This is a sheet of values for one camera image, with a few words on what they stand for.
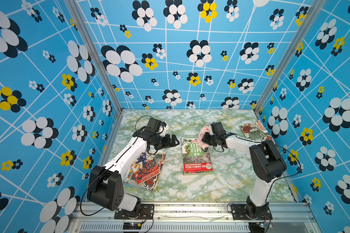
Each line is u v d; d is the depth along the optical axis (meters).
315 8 0.68
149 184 0.81
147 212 0.73
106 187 0.42
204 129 0.95
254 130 1.05
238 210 0.74
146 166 0.87
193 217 0.72
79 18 0.72
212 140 0.84
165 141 0.73
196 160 0.89
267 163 0.50
